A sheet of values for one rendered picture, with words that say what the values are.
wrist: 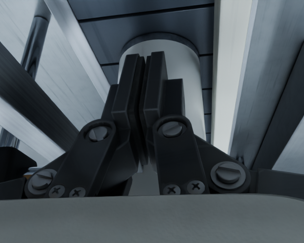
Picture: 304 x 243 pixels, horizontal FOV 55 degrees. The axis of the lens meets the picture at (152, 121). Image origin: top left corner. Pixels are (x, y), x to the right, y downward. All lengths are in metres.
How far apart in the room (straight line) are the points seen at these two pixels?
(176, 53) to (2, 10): 0.14
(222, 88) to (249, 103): 0.19
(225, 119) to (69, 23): 0.11
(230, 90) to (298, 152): 0.21
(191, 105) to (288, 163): 0.26
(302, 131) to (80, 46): 0.22
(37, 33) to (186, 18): 0.12
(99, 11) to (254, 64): 0.17
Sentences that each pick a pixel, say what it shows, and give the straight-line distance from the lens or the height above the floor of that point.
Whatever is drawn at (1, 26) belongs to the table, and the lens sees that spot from 0.27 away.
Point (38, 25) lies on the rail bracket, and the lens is 0.24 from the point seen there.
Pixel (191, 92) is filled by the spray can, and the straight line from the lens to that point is 0.16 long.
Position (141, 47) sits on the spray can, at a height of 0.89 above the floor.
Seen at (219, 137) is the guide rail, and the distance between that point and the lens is 0.21.
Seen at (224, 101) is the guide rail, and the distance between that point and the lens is 0.17.
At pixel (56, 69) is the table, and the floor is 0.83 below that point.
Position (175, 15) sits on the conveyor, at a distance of 0.17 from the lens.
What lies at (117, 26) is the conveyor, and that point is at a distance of 0.17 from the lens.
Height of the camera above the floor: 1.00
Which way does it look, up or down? 28 degrees down
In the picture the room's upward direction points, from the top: 179 degrees counter-clockwise
